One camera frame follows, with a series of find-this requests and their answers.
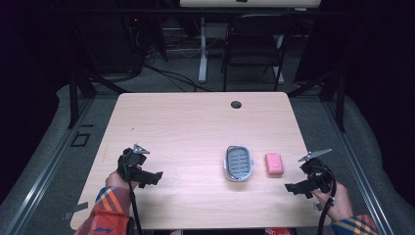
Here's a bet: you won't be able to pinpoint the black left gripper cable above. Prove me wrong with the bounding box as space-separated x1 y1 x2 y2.
127 164 144 235

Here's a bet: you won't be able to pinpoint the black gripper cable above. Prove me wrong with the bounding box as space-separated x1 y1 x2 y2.
316 165 338 235
127 164 144 235

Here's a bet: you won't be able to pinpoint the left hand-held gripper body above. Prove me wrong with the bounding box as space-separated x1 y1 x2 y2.
116 143 151 184

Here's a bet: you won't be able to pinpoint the red packet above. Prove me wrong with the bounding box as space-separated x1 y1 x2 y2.
264 227 296 235

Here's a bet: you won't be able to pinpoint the white desk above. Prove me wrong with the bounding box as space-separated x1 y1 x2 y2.
178 0 323 84

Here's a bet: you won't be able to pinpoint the pink soap bar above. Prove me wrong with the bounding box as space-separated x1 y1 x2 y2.
264 152 285 177

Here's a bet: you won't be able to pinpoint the black metal stand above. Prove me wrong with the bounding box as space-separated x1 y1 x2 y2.
66 65 129 130
287 70 347 133

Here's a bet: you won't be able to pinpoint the black floor cables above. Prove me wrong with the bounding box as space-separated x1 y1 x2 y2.
131 42 216 93

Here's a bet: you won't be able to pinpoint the person's right hand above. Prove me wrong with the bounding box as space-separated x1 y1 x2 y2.
310 181 354 223

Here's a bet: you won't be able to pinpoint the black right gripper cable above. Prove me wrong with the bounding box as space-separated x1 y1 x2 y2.
316 165 338 235

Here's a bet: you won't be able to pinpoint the grey tape strip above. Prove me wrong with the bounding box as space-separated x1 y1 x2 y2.
63 201 90 221

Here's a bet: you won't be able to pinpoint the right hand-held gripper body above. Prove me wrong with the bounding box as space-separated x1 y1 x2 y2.
297 148 334 194

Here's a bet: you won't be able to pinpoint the grey soap dish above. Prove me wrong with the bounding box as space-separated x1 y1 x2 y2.
222 144 255 182

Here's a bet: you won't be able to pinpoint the person's left hand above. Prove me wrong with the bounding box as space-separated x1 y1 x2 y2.
105 170 132 191

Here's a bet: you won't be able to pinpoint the black folding chair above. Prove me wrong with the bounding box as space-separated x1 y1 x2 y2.
220 13 298 93

